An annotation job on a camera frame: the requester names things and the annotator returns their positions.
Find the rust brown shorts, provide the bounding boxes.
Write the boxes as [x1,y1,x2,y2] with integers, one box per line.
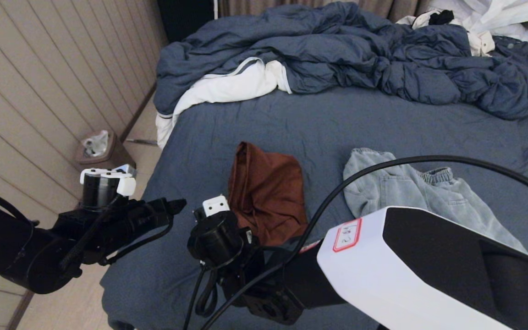
[227,141,309,248]

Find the light blue denim jeans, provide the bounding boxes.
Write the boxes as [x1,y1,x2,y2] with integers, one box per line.
[343,148,528,253]

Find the brown trash bin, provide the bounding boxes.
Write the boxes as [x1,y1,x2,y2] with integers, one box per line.
[75,130,137,177]

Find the white plastic bin bag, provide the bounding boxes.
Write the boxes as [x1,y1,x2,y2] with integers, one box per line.
[82,130,110,158]

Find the blue bed sheet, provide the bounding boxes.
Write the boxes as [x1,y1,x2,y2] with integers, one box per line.
[100,85,528,330]

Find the black cabinet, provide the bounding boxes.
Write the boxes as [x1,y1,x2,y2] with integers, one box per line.
[156,0,216,43]

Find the dark blue crumpled duvet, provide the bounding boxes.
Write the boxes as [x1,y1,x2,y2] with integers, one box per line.
[154,0,528,121]

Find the beige curtain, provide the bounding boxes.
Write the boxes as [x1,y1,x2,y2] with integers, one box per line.
[218,0,434,23]

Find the small black garment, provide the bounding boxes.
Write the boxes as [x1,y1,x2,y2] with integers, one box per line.
[429,9,456,25]

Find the cream jacket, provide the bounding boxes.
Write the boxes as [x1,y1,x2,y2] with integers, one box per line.
[397,10,497,56]

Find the dark denim garment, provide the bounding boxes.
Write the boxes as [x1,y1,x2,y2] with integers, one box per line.
[493,36,528,97]

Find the white shirt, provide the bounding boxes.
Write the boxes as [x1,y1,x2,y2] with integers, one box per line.
[429,0,528,42]

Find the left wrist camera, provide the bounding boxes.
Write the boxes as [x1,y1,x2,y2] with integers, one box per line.
[80,164,137,209]

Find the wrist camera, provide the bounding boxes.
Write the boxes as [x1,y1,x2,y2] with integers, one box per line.
[187,195,253,269]
[80,164,137,209]

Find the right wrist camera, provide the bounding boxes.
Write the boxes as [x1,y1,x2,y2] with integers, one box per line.
[187,195,253,269]

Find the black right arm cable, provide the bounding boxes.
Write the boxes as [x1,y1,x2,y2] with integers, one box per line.
[184,155,528,330]

